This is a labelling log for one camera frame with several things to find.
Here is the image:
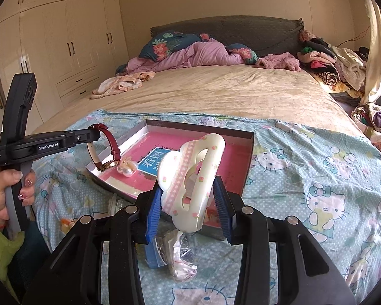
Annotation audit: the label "floral dark blue pillow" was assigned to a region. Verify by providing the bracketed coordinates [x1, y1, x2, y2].
[139, 30, 258, 65]

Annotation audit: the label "hello kitty blue blanket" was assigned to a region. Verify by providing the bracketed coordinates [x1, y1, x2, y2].
[34, 110, 381, 302]

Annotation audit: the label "dark green headboard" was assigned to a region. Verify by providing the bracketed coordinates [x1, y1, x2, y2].
[150, 15, 304, 56]

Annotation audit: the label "cream comb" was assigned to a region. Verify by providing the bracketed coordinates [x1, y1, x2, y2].
[107, 193, 131, 216]

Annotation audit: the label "white cloud hair claw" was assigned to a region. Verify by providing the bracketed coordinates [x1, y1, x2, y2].
[157, 134, 226, 233]

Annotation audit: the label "green sleeve forearm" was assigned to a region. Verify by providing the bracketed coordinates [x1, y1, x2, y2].
[0, 220, 24, 302]

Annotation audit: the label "blue card jewelry bag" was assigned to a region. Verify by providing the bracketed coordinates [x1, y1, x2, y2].
[144, 229, 197, 283]

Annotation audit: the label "cream curtain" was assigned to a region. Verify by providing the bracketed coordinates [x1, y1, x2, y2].
[361, 0, 381, 105]

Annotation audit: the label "beige bed sheet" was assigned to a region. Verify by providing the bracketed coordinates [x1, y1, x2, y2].
[35, 65, 362, 136]

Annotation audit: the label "pile of mixed clothes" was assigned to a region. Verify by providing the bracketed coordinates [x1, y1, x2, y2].
[297, 30, 366, 99]

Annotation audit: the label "red strap wrist watch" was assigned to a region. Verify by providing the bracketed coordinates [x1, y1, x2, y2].
[87, 123, 122, 172]

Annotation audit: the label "pearl hair claw clip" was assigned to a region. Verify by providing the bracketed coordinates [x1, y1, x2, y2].
[116, 157, 138, 178]

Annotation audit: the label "peach crumpled garment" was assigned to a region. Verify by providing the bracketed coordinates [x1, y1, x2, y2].
[90, 71, 156, 99]

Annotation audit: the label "bag of clothes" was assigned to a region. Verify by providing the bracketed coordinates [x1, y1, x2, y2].
[351, 103, 381, 143]

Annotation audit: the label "left hand painted nails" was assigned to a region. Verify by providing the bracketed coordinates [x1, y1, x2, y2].
[0, 168, 38, 230]

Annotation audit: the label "cream wardrobe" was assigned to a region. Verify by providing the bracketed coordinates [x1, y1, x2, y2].
[0, 0, 129, 133]

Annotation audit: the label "pink book blue label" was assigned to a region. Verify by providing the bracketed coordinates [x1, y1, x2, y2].
[98, 131, 252, 230]

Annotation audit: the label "pink purple duvet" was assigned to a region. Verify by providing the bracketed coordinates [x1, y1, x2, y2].
[124, 39, 244, 74]

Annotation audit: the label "shallow cardboard box tray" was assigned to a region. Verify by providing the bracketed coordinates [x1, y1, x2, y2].
[85, 119, 255, 240]

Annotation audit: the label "pink fuzzy garment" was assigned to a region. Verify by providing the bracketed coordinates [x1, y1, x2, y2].
[255, 52, 301, 72]

